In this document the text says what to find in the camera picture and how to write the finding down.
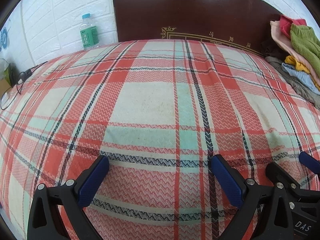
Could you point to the dark brown garment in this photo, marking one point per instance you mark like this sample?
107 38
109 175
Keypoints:
271 50

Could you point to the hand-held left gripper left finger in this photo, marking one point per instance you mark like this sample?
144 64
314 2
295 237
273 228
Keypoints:
93 180

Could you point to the yellow garment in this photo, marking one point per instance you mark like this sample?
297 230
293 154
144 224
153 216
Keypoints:
293 61

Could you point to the dark brown wooden headboard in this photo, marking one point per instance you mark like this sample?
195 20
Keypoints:
187 10

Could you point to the pile of folded clothes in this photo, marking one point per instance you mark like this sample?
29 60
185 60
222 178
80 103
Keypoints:
277 33

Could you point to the green knitted sweater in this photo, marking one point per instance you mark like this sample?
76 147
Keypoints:
303 42

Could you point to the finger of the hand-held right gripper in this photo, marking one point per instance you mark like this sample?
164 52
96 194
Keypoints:
308 160
277 173

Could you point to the light blue garment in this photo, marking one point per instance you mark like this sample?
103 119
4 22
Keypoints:
300 76

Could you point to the clear plastic water bottle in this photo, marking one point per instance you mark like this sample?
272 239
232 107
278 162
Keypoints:
88 35

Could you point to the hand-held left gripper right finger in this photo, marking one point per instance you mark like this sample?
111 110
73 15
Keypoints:
226 180

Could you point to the blue wall sticker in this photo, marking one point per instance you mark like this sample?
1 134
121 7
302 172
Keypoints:
3 40

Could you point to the grey striped garment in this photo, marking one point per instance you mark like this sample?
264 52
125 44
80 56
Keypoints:
287 77

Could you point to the red plaid blanket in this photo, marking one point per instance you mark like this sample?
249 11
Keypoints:
150 100

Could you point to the green bag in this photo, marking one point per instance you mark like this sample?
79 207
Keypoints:
7 73

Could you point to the red garment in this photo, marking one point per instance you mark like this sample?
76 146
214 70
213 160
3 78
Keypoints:
285 25

